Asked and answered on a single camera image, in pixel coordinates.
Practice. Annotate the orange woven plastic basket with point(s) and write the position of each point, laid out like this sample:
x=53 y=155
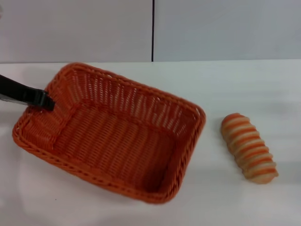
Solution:
x=113 y=141

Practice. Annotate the orange striped bread loaf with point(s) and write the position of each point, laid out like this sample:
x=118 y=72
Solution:
x=249 y=148

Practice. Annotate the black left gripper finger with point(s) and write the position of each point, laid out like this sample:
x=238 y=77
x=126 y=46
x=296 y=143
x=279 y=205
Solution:
x=26 y=93
x=9 y=98

